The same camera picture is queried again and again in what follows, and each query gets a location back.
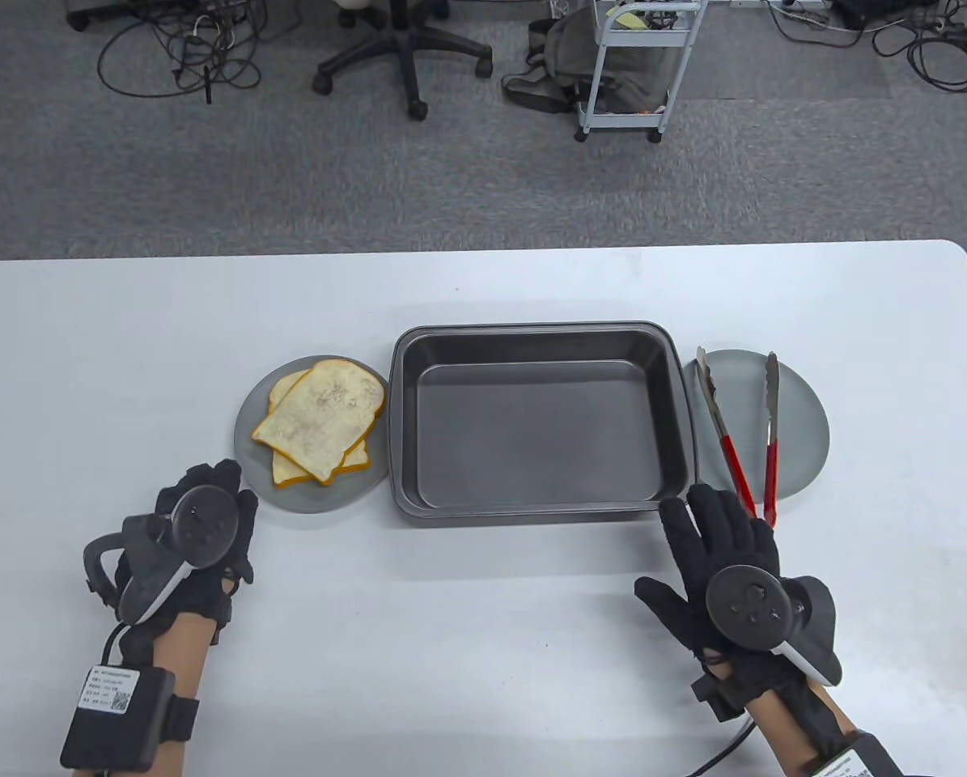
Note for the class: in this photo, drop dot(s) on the person's right hand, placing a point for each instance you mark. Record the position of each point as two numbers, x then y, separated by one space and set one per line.
726 550

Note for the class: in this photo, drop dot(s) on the person's left hand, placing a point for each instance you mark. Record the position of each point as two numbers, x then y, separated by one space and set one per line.
204 595

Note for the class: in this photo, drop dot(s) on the grey round plate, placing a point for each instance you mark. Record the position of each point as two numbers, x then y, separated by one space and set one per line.
799 421
313 495

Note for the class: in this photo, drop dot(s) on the toast slice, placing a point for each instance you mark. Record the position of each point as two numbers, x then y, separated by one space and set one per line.
321 413
289 473

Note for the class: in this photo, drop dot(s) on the dark metal baking tray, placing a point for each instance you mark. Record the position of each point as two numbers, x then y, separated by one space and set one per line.
540 429

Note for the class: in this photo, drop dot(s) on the person's left forearm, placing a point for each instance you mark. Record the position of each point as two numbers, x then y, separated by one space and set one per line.
180 647

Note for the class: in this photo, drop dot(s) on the black right forearm sensor box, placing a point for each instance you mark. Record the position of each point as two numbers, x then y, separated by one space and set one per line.
884 761

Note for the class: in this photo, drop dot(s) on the black left forearm sensor box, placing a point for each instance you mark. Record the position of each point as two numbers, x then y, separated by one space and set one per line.
139 728

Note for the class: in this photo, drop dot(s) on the right hand tracking controller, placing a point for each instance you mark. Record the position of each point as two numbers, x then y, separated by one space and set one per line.
746 603

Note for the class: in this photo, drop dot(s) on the hand tracking controller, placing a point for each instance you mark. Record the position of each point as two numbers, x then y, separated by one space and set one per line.
204 522
746 603

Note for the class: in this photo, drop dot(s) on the left hand tracking controller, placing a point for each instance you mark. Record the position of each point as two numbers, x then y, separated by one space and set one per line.
204 522

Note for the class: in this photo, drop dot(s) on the white wheeled cart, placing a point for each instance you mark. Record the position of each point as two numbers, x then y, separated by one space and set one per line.
621 121

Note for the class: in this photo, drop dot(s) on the grey backpack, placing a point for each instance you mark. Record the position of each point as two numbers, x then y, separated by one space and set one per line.
560 48

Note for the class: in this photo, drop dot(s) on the black office chair base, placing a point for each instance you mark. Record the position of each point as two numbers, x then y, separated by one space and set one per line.
406 57

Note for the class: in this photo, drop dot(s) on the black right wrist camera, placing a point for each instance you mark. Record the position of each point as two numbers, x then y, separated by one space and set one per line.
714 696

